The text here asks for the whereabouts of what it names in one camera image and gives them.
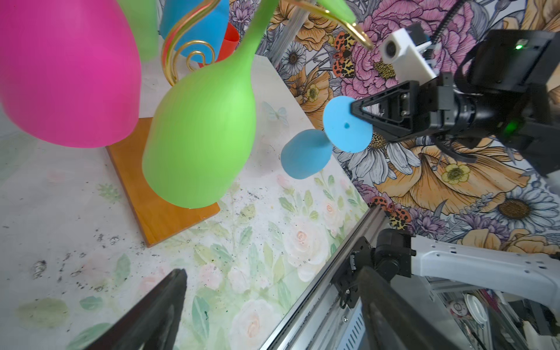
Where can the light blue wine glass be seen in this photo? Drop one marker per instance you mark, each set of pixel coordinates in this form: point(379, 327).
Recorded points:
point(347, 127)

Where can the green wine glass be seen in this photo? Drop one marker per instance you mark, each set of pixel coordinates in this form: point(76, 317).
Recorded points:
point(203, 130)
point(142, 18)

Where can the pink wine glass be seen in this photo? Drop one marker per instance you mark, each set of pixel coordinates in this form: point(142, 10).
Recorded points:
point(70, 71)

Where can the wooden rack base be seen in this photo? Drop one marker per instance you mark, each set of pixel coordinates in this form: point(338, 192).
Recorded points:
point(158, 220)

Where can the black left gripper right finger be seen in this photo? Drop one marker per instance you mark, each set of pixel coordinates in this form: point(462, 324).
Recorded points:
point(405, 317)

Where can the gold wire glass rack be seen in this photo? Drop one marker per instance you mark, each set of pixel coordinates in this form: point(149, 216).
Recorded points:
point(336, 11)

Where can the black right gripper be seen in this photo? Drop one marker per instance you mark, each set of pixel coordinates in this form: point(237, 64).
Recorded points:
point(407, 111)

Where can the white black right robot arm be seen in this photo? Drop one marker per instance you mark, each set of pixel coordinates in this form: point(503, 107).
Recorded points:
point(503, 94)

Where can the back green wine glass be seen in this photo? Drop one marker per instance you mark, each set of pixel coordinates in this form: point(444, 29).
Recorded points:
point(142, 18)

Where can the back blue wine glass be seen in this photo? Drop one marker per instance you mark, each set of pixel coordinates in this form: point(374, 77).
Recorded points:
point(210, 29)

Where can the front green wine glass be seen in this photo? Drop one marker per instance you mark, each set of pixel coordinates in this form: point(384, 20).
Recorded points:
point(203, 130)

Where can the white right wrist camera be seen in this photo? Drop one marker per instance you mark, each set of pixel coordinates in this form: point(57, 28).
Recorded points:
point(403, 50)

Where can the right aluminium corner post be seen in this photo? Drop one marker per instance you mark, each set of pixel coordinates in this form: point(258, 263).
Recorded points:
point(292, 22)

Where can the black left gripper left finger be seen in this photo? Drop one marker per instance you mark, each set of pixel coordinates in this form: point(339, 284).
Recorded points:
point(154, 322)

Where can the red wine glass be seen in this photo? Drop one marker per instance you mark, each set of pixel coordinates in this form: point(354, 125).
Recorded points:
point(230, 42)

